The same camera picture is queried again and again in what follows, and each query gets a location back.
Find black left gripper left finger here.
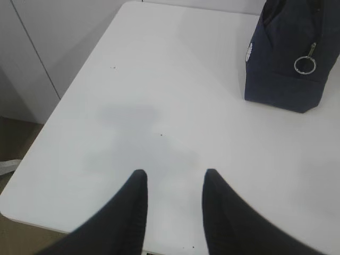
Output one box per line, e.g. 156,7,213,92
39,169,148,254

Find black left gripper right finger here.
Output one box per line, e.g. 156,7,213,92
202,168,339,254

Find navy blue lunch bag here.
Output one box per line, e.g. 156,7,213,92
244,1,339,113

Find silver zipper pull ring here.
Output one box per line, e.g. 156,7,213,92
293,42,317,75

